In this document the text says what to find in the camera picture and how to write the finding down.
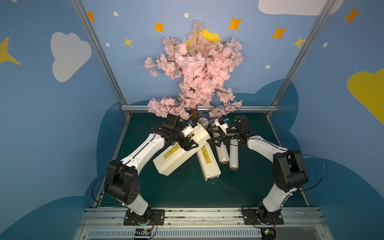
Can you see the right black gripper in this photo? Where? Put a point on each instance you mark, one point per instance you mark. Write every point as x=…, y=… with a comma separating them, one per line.
x=225, y=138

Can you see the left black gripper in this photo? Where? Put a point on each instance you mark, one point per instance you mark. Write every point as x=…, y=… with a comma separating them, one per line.
x=182, y=139

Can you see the plastic wrap roll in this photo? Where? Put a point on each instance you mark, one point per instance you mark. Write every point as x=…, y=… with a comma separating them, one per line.
x=234, y=154
x=222, y=152

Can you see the white wrap dispenser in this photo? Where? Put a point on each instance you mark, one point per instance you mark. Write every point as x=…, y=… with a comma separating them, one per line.
x=208, y=163
x=174, y=156

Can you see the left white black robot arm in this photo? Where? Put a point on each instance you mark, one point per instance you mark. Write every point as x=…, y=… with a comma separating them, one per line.
x=122, y=179

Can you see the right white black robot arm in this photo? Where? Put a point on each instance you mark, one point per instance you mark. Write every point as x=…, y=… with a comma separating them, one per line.
x=289, y=170

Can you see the small green label can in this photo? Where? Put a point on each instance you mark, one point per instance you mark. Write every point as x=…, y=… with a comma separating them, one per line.
x=203, y=121

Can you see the pink cherry blossom tree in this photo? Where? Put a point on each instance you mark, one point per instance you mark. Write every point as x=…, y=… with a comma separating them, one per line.
x=203, y=67

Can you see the small circuit board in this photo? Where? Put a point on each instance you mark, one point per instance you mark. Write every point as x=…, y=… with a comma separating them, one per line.
x=145, y=233

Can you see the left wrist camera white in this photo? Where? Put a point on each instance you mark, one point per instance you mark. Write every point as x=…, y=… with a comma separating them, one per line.
x=188, y=132

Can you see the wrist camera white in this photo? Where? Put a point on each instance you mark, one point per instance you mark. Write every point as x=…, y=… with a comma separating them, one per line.
x=188, y=132
x=222, y=125

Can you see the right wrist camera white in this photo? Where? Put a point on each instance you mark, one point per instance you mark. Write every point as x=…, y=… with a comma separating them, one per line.
x=222, y=125

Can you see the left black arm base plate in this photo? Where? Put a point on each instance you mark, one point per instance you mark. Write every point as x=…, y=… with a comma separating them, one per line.
x=150, y=217

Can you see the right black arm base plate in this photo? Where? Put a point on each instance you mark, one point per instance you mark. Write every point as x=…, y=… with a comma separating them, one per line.
x=261, y=216

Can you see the aluminium front rail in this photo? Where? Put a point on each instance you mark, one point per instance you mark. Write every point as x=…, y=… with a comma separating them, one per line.
x=205, y=224

